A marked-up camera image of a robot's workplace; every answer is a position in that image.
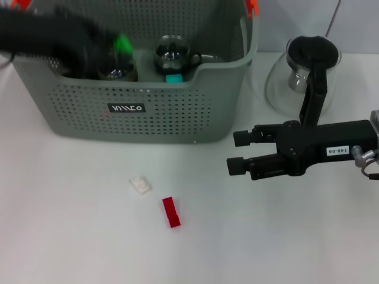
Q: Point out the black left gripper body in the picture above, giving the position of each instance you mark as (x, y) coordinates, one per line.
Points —
(44, 32)

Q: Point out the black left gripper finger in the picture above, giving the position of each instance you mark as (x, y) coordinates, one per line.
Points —
(103, 29)
(103, 56)

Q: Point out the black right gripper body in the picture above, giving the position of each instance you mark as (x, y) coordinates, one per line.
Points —
(319, 145)

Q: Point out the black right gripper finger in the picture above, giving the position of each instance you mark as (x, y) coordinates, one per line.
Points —
(242, 138)
(237, 166)

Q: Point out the green building brick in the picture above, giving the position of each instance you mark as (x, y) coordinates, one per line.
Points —
(122, 44)

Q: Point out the glass teacup with black base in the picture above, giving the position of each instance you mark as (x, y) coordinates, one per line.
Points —
(171, 57)
(124, 69)

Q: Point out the teal square building brick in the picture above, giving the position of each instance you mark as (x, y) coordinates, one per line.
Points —
(173, 79)

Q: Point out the dark red long brick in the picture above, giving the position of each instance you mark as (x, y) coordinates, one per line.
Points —
(171, 213)

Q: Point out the grey perforated storage bin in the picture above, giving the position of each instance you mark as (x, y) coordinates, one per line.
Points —
(148, 118)

